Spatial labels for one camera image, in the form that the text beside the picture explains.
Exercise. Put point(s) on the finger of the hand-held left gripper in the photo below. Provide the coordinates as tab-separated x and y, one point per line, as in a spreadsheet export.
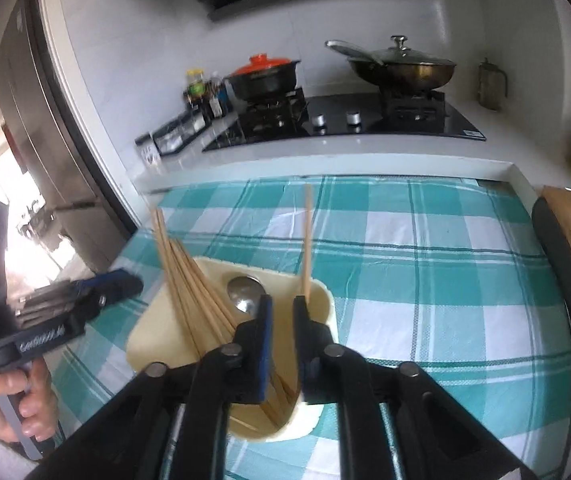
120	291
105	278

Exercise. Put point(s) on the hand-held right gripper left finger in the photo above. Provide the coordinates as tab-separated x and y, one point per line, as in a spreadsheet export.
260	355

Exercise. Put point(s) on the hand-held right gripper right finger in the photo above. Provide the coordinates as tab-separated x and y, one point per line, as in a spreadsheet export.
303	355

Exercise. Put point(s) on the cream plastic utensil holder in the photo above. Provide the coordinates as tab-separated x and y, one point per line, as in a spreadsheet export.
310	305

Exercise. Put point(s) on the metal spoon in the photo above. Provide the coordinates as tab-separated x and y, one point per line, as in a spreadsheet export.
243	292

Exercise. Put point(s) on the bunch of wooden chopsticks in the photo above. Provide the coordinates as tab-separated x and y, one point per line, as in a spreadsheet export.
185	285

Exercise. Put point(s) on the wooden chopstick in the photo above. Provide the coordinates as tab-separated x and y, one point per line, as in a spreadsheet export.
307	240

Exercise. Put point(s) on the person's left hand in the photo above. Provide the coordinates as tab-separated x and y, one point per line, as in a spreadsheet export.
40	405

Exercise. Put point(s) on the teal checked tablecloth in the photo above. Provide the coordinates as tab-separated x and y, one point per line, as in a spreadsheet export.
440	310

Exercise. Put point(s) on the black spice container tray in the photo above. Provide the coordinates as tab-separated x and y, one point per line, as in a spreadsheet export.
170	137

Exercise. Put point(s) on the grey refrigerator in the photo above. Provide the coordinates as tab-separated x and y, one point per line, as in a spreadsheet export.
50	125

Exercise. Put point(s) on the silver stove knob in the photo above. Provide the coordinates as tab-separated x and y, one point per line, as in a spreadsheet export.
353	117
319	120

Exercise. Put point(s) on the black glass gas stove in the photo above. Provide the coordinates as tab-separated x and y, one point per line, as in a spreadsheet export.
380	120

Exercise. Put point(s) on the black cooking pot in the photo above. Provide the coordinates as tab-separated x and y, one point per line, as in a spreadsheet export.
265	85

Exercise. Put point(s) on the red pot lid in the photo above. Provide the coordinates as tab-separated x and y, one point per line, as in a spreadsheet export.
265	64

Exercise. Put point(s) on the metal wok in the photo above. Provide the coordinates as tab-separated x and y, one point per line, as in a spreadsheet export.
415	76

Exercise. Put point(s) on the glass wok lid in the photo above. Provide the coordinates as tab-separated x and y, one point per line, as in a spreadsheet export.
410	57

